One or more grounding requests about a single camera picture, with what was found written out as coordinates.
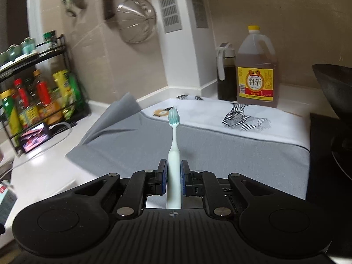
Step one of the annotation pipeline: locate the cooking wine jug yellow label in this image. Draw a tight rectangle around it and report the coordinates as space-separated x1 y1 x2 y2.
236 25 279 108

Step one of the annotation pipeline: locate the white patterned towel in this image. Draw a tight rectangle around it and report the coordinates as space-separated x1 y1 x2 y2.
143 95 310 150

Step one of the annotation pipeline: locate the yellow green snack packet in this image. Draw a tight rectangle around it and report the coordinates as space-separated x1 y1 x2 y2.
53 70 84 120

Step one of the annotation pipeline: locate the red cap sauce bottle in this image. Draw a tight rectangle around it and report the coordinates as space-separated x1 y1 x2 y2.
14 78 40 128

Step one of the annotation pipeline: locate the mint white toothbrush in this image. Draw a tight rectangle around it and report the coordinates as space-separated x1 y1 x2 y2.
167 107 182 209

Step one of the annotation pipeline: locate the green yellow sauce bottle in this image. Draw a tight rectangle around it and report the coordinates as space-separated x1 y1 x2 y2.
1 89 23 135

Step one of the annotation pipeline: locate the smartphone showing video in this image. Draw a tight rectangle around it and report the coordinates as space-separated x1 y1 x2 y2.
19 122 52 153

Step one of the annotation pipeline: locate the black wire spice rack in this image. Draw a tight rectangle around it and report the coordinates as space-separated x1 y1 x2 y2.
1 30 91 155

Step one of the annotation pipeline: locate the black gas stove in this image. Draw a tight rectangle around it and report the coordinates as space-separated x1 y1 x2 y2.
305 113 351 258

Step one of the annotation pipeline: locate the grey counter mat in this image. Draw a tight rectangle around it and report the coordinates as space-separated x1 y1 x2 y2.
67 94 310 198

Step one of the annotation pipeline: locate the black wok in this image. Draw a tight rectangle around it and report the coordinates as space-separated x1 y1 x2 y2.
312 64 352 121

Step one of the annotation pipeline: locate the metal mesh strainer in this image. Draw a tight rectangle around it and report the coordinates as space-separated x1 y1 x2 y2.
116 0 157 44

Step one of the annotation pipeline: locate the dark soy sauce dispenser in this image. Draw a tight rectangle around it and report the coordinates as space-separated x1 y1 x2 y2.
216 42 237 102

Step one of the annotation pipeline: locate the amber oil bottle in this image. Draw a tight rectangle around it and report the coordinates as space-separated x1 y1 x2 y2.
33 70 63 126

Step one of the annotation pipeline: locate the white charging cable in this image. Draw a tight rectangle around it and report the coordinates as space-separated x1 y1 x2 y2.
12 121 73 168

